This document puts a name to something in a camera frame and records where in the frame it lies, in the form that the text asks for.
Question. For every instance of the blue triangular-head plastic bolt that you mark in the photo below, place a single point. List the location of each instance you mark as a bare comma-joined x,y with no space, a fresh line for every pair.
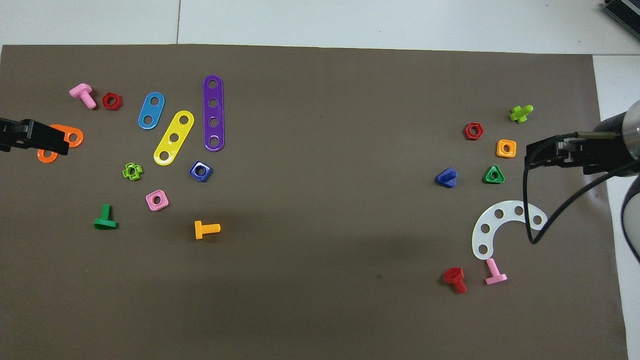
445,178

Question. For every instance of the white curved perforated plate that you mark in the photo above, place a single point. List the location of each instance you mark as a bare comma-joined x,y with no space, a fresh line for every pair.
491,221

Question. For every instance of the blue two-hole plastic strip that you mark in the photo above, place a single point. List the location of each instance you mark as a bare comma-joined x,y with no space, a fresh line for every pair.
151,110

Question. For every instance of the yellow three-hole plastic strip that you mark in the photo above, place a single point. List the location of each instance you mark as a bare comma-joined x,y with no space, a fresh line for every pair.
179,129

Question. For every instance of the red hexagonal plastic nut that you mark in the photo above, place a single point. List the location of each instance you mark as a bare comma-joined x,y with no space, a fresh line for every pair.
105,100
467,134

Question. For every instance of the purple four-hole plastic strip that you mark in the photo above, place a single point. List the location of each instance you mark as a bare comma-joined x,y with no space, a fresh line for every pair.
213,93

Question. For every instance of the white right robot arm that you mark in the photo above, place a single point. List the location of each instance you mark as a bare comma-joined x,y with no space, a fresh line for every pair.
634,130

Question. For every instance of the pink plastic toy bolt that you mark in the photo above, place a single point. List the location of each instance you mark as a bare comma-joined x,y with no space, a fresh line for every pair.
82,92
492,270

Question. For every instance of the lime cross-shaped plastic nut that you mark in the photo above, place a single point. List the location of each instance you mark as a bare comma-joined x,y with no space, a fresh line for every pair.
138,171

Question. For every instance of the green plastic toy bolt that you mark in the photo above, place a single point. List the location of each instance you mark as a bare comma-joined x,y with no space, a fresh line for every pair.
105,222

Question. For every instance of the brown table mat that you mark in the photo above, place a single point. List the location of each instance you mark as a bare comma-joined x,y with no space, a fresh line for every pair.
320,200

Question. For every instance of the lime cross-head plastic bolt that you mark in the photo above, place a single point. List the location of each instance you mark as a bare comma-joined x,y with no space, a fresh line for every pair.
520,114

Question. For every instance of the green triangular plastic nut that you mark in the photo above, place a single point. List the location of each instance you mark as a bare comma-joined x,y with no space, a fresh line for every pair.
487,180

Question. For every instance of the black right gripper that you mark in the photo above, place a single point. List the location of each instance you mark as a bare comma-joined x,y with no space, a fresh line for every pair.
600,155

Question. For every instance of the orange square plastic nut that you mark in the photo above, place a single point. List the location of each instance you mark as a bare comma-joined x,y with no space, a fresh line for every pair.
499,152

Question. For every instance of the pink square plastic nut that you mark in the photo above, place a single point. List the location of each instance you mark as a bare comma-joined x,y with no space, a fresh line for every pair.
150,205

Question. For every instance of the orange heart-shaped perforated plate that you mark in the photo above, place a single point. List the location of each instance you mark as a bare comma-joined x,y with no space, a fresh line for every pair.
64,131

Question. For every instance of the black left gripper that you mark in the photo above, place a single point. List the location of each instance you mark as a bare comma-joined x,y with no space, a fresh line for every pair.
15,135

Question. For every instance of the dark grey ribbed device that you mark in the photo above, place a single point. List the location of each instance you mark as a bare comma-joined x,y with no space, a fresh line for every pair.
627,12

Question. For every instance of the red plastic toy bolt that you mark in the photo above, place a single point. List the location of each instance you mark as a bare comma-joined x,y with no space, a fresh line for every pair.
454,275

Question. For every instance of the blue square plastic nut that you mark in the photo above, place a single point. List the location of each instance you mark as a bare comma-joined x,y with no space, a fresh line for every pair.
207,176

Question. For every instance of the orange plastic toy bolt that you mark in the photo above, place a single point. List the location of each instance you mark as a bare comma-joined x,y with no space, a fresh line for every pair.
199,230

